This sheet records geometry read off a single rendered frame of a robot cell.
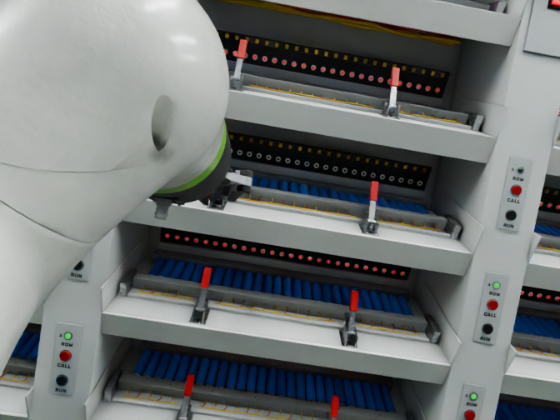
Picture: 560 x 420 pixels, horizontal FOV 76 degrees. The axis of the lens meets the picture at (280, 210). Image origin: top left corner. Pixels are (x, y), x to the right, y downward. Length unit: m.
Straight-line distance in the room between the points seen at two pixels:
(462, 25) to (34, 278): 0.69
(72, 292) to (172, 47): 0.58
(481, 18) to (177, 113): 0.64
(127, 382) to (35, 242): 0.64
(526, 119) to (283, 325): 0.54
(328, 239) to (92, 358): 0.45
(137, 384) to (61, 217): 0.64
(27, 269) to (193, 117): 0.10
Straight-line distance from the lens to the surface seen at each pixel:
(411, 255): 0.66
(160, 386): 0.79
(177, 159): 0.19
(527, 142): 0.74
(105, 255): 0.67
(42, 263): 0.19
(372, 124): 0.64
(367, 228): 0.63
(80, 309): 0.71
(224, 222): 0.61
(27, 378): 0.88
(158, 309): 0.69
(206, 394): 0.78
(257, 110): 0.62
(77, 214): 0.18
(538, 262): 0.78
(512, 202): 0.72
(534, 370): 0.85
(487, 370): 0.78
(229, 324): 0.67
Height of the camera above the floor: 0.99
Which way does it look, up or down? 3 degrees down
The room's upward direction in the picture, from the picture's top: 10 degrees clockwise
